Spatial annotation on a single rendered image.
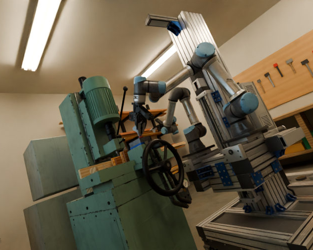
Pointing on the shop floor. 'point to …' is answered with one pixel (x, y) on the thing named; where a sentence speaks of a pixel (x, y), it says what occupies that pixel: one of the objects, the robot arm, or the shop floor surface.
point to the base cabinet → (135, 226)
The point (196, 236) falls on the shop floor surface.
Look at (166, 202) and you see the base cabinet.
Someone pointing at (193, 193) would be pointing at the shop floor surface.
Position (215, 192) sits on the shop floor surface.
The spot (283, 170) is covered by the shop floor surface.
